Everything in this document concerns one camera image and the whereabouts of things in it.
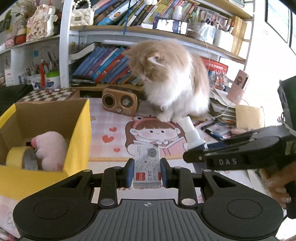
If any staples box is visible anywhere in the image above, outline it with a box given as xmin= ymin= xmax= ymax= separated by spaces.
xmin=133 ymin=144 xmax=162 ymax=189

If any dark blue glue bottle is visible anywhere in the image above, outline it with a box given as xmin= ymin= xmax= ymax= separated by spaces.
xmin=179 ymin=116 xmax=207 ymax=151

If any pink plush pig toy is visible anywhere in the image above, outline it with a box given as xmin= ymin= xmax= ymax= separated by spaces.
xmin=31 ymin=132 xmax=67 ymax=172

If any right hand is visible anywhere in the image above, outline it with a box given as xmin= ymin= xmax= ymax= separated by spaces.
xmin=259 ymin=161 xmax=296 ymax=208

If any brown paper envelope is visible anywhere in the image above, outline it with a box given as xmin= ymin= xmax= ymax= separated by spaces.
xmin=235 ymin=105 xmax=264 ymax=130

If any pink checked desk mat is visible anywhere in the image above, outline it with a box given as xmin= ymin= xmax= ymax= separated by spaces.
xmin=0 ymin=97 xmax=266 ymax=241

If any black pen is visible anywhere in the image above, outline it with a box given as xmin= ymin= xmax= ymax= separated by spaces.
xmin=201 ymin=120 xmax=217 ymax=130

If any blue pen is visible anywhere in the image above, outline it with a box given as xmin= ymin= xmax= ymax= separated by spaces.
xmin=204 ymin=129 xmax=227 ymax=141

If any stack of papers and books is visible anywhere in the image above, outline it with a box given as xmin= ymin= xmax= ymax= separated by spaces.
xmin=209 ymin=89 xmax=236 ymax=126

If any pink card with portrait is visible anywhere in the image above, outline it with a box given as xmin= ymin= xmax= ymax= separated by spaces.
xmin=227 ymin=70 xmax=248 ymax=104

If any wooden retro speaker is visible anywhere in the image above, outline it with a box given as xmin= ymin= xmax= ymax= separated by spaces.
xmin=102 ymin=85 xmax=145 ymax=116

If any fluffy orange white cat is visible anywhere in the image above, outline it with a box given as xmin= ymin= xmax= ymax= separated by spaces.
xmin=123 ymin=40 xmax=210 ymax=123

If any yellow cardboard box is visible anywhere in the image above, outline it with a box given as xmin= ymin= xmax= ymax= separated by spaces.
xmin=1 ymin=99 xmax=91 ymax=200

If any red packaged box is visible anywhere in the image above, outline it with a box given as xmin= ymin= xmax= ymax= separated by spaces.
xmin=201 ymin=57 xmax=228 ymax=76

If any yellow tape roll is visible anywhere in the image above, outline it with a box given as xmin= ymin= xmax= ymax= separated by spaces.
xmin=6 ymin=146 xmax=38 ymax=170

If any row of leaning books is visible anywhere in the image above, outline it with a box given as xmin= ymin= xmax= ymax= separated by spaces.
xmin=70 ymin=45 xmax=139 ymax=87

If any wooden chessboard box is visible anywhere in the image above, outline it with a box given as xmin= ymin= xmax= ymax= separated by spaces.
xmin=18 ymin=88 xmax=80 ymax=102

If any pen holder cup green lid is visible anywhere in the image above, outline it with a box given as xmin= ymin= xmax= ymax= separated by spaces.
xmin=45 ymin=71 xmax=61 ymax=89

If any white bookshelf unit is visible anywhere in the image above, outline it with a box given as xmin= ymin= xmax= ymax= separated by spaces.
xmin=1 ymin=1 xmax=247 ymax=88

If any smartphone on shelf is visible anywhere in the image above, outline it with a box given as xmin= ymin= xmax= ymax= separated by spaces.
xmin=152 ymin=16 xmax=188 ymax=36

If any white quilted handbag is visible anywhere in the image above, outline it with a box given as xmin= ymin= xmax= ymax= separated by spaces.
xmin=70 ymin=0 xmax=94 ymax=27

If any pink white ceramic ornament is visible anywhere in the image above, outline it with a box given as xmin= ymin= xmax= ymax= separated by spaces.
xmin=26 ymin=4 xmax=58 ymax=42

